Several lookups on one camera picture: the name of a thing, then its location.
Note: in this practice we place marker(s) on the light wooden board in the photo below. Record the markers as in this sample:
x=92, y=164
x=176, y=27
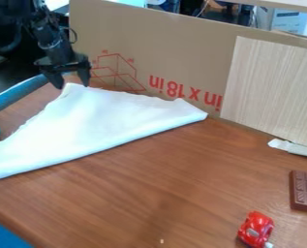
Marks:
x=274, y=88

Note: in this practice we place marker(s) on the white cloth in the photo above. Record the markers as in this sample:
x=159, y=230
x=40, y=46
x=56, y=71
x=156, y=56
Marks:
x=91, y=122

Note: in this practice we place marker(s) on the red toy car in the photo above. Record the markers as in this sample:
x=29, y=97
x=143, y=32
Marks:
x=256, y=229

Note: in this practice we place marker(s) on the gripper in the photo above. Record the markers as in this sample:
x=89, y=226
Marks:
x=63, y=61

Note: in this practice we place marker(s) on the white box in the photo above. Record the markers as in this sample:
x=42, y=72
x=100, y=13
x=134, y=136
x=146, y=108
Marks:
x=285, y=18

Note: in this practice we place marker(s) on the brown toy chocolate bar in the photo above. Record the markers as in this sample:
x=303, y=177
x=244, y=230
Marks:
x=304, y=191

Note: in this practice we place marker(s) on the cardboard box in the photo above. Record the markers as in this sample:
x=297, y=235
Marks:
x=160, y=55

